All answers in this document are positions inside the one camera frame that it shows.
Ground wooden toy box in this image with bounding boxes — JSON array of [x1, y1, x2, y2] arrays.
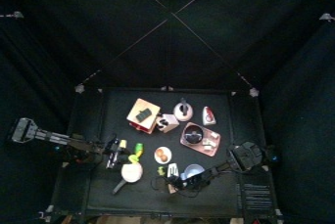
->
[[126, 98, 163, 135]]

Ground black toy pot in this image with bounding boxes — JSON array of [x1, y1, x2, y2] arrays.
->
[[184, 125, 205, 145]]

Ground white plate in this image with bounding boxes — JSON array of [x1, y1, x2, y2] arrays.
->
[[153, 146, 175, 165]]

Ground blue bowl with handles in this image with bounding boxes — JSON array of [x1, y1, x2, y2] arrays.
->
[[180, 163, 207, 181]]

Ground white cup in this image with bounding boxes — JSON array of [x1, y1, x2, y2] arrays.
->
[[201, 106, 219, 127]]

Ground green toy vegetable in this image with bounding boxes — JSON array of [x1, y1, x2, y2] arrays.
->
[[134, 142, 145, 156]]

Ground pink toy tray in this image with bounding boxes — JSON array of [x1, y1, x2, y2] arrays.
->
[[180, 121, 223, 157]]

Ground thin white cord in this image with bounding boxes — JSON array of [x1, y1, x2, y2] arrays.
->
[[122, 0, 255, 89], [81, 0, 232, 86]]

